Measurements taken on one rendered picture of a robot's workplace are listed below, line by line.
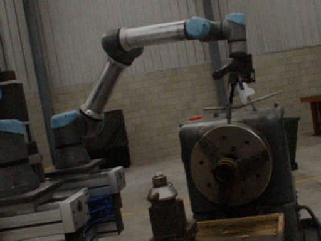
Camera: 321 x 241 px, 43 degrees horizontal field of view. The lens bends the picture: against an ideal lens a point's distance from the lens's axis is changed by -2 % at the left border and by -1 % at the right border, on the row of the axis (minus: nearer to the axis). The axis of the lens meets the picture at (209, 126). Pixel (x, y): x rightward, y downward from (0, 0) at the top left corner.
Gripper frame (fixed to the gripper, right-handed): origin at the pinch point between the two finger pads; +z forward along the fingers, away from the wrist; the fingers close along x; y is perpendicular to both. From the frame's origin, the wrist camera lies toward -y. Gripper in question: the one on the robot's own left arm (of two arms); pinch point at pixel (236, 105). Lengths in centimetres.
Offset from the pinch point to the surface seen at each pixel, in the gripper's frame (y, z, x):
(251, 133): 2.2, 10.4, -8.3
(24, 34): -188, -202, 1076
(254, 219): -2.8, 40.2, -17.4
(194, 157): -17.8, 18.6, 3.0
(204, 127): -8.5, 8.6, 17.3
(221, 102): 326, 26, 931
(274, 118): 17.3, 6.5, 1.9
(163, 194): -41, 18, -52
